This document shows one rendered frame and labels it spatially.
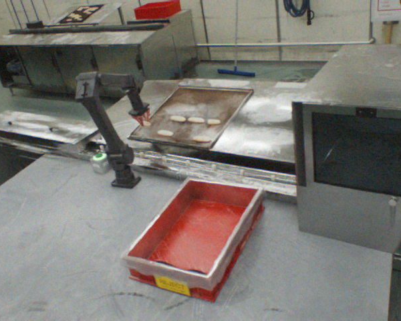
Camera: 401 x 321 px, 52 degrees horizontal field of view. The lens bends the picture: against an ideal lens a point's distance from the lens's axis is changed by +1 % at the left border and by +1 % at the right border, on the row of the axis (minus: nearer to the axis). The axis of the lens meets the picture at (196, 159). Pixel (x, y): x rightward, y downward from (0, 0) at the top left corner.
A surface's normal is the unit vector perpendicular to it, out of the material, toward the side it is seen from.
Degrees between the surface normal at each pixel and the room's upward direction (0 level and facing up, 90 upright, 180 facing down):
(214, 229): 0
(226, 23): 90
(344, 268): 0
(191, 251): 0
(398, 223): 90
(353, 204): 91
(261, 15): 90
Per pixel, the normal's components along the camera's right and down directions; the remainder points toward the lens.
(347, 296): -0.17, -0.86
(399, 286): -0.53, 0.50
